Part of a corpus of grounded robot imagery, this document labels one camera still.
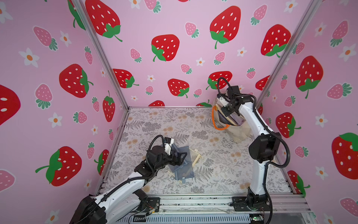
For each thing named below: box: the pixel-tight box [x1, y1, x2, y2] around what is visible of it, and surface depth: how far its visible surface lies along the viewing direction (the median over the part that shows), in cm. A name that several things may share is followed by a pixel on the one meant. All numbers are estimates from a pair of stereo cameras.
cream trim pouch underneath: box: [192, 154, 201, 168], surface depth 92 cm
